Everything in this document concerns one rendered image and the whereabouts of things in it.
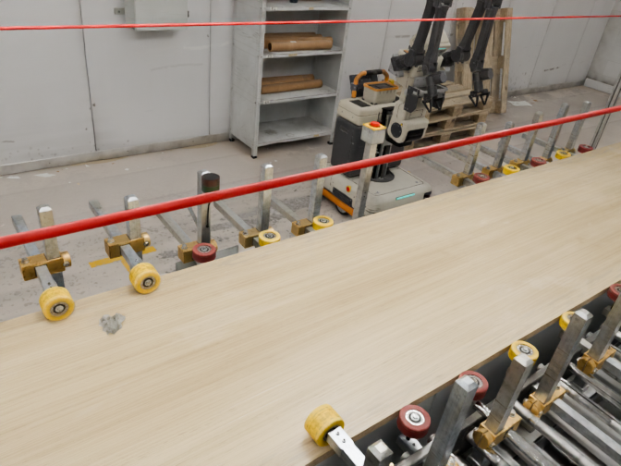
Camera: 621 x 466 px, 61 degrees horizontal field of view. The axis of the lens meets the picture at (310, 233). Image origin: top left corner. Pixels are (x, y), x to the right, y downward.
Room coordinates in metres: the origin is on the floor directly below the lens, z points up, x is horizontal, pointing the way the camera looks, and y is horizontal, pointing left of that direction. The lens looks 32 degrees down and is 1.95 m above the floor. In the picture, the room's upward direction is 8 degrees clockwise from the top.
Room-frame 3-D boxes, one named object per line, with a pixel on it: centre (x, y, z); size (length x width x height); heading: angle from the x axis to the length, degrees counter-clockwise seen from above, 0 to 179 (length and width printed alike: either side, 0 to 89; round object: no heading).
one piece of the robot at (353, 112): (3.74, -0.37, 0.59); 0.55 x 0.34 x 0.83; 130
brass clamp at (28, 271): (1.25, 0.78, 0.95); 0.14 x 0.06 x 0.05; 130
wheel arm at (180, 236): (1.65, 0.48, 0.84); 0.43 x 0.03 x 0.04; 40
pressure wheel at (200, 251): (1.50, 0.36, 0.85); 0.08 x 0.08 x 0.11
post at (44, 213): (1.26, 0.76, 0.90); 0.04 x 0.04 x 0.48; 40
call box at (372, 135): (2.07, -0.20, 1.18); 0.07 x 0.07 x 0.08; 40
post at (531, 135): (2.87, -1.15, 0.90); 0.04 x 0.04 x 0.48; 40
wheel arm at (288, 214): (1.95, 0.08, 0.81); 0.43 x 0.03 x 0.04; 40
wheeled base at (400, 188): (3.67, -0.43, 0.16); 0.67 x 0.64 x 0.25; 40
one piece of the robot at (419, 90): (3.45, -0.62, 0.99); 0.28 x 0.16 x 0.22; 130
